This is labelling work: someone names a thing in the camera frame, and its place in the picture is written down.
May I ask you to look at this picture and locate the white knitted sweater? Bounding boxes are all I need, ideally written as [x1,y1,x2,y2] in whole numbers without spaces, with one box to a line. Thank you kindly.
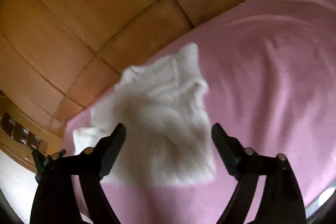
[73,43,217,186]

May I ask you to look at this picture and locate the wooden side shelf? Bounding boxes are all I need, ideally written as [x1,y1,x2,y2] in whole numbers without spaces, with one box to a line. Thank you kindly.
[1,92,62,173]

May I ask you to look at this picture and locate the pink bedspread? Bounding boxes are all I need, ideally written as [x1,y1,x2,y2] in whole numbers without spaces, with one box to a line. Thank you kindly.
[60,0,336,224]

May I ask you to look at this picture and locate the wooden wardrobe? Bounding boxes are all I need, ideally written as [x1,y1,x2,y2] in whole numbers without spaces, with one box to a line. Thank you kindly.
[1,0,245,136]

